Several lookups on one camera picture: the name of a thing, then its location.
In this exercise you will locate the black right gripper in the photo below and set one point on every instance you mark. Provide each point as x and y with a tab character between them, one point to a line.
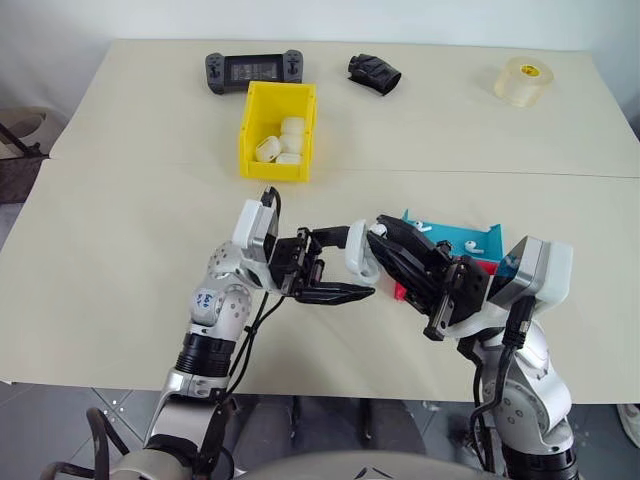
465	290

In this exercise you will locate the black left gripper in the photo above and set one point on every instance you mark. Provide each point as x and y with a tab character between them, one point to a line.
292	260

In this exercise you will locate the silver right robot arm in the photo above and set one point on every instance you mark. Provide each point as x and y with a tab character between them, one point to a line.
530	395

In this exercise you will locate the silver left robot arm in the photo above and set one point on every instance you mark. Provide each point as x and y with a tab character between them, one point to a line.
220	300

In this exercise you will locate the yellow plastic bin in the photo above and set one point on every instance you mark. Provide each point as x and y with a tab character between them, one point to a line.
255	135

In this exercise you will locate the blue plastic tray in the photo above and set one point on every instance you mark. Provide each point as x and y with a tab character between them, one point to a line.
450	235

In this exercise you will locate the crumpled black sleeve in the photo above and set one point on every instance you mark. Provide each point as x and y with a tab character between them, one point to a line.
375	74

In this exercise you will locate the grey handheld game controller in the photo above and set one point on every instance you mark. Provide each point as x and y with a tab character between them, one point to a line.
252	72

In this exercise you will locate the clear tape roll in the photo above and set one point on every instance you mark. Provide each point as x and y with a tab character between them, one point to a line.
522	82

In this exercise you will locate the white sneaker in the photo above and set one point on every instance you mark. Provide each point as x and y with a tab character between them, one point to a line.
630	425

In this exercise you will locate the beige round stool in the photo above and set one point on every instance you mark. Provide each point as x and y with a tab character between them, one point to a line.
25	125

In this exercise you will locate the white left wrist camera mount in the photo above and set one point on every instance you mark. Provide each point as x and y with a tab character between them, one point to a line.
252	225

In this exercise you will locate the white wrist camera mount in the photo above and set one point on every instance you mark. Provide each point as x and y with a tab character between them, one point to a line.
252	225
550	275

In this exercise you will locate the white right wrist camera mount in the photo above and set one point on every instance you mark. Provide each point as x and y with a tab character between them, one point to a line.
550	275

